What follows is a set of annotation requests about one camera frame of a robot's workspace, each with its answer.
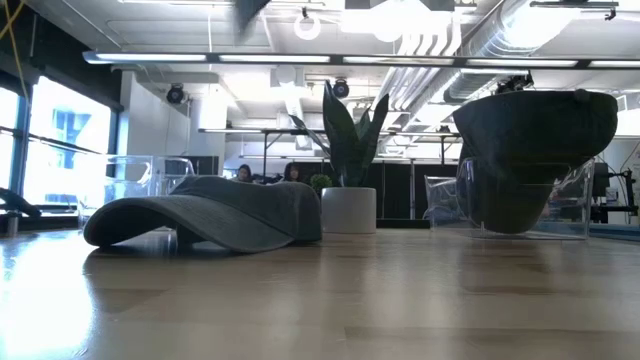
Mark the clear plastic bin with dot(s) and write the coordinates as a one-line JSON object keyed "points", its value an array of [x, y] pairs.
{"points": [[130, 175], [575, 210]]}

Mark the green snake plant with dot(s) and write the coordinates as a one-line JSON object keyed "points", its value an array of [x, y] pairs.
{"points": [[350, 145]]}

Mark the large window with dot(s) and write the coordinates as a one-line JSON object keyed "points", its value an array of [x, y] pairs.
{"points": [[65, 130]]}

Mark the long ceiling light bar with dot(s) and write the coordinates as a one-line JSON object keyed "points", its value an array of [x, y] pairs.
{"points": [[275, 58]]}

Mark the white ceiling pipes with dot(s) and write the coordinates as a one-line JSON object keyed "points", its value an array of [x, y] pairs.
{"points": [[425, 45]]}

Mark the black computer monitor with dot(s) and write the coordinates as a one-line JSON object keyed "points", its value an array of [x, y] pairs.
{"points": [[601, 180]]}

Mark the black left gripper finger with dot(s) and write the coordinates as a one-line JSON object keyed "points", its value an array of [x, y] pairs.
{"points": [[242, 12], [257, 10]]}

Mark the white round plant pot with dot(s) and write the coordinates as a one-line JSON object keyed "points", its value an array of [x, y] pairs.
{"points": [[348, 210]]}

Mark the dark green baseball cap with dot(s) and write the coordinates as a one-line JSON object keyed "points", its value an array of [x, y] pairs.
{"points": [[530, 130]]}

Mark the small round green bush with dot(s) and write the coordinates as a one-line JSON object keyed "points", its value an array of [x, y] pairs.
{"points": [[320, 182]]}

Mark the black ceiling spotlight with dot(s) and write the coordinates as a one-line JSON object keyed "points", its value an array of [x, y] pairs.
{"points": [[175, 94], [341, 88]]}

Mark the person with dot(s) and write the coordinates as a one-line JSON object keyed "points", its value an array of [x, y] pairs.
{"points": [[244, 173], [292, 172]]}

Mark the grey baseball cap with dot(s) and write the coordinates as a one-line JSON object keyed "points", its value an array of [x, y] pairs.
{"points": [[225, 215]]}

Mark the black ceiling camera rig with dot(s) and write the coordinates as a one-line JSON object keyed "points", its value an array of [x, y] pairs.
{"points": [[512, 82]]}

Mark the silver ceiling air duct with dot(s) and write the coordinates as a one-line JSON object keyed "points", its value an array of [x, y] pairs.
{"points": [[500, 30]]}

